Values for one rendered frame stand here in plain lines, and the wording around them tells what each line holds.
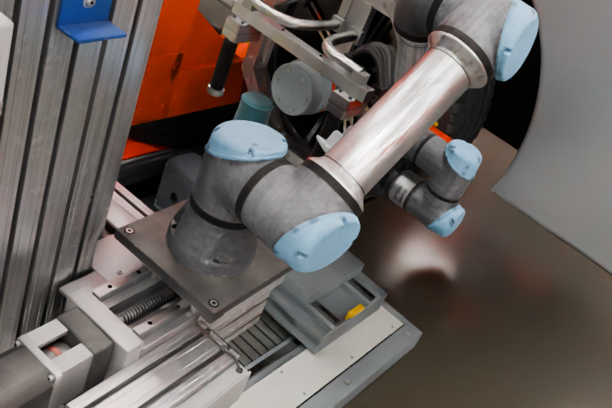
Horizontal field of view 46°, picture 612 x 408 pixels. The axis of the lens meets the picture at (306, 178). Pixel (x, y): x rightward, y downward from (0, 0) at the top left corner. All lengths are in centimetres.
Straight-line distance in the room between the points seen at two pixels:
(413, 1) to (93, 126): 53
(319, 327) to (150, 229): 106
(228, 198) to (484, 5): 48
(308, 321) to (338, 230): 120
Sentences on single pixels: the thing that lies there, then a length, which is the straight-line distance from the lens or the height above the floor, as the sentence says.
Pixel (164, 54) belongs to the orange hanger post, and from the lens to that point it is 195.
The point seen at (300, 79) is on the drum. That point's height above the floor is 89.
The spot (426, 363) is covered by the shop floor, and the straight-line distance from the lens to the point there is 250.
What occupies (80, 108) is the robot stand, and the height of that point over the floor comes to 106.
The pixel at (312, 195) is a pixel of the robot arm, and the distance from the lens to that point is 100.
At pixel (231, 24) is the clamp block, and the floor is 94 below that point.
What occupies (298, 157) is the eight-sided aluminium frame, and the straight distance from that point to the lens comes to 194.
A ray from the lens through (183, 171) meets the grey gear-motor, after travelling 211.
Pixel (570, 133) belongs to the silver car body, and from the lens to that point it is 184.
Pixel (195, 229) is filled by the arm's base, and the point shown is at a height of 88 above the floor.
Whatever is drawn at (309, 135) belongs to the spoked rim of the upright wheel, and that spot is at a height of 63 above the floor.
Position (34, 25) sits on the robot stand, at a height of 120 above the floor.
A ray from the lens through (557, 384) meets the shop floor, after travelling 279.
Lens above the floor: 157
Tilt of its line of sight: 31 degrees down
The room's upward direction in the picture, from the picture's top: 23 degrees clockwise
